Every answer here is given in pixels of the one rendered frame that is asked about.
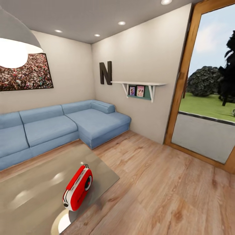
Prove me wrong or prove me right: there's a radio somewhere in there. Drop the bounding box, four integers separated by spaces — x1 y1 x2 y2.
63 165 93 211

